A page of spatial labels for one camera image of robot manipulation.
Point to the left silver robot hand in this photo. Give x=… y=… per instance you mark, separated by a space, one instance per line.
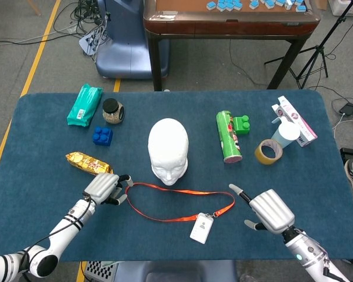
x=104 y=188

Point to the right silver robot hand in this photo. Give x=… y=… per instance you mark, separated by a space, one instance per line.
x=272 y=211

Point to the white ID badge holder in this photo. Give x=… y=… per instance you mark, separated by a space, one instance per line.
x=201 y=229

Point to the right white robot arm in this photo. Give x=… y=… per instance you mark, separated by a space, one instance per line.
x=306 y=252

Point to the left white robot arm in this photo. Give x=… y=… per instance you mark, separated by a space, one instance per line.
x=64 y=223

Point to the white foam mannequin head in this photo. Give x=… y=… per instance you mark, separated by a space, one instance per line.
x=167 y=147

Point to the gold yellow biscuit pack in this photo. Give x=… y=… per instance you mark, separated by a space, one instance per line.
x=85 y=163

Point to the blue toy building brick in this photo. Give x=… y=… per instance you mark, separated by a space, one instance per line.
x=103 y=136

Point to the dark blue table cloth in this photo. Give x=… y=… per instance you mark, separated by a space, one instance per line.
x=135 y=235

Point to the yellow packing tape roll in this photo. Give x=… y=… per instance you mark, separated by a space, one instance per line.
x=260 y=155

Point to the glass jar with black lid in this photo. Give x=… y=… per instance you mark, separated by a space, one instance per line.
x=113 y=113

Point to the light blue paper cup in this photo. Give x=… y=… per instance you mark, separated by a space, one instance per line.
x=286 y=133

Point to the black white checkerboard panel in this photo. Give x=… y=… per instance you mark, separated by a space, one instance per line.
x=100 y=271

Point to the teal wet wipes pack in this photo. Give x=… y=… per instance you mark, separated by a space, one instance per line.
x=83 y=105

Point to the green chips can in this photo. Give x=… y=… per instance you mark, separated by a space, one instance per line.
x=228 y=138

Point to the green toy building brick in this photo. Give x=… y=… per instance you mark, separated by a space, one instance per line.
x=241 y=124

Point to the white pink carton box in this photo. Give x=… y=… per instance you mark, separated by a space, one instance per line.
x=297 y=117

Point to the grey blue robot torso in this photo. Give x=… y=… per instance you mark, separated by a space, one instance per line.
x=176 y=273

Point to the black smartphone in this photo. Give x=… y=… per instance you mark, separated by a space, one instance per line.
x=348 y=108

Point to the white power strip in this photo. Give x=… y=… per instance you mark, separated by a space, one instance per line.
x=88 y=44

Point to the black tripod stand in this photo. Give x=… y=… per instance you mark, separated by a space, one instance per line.
x=319 y=48

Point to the brown mahjong table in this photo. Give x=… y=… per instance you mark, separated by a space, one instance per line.
x=223 y=26

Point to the blue white mahjong tile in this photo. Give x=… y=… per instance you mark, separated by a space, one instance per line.
x=211 y=4
x=300 y=8

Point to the white face-up mahjong tile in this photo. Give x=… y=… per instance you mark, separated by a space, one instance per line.
x=288 y=4

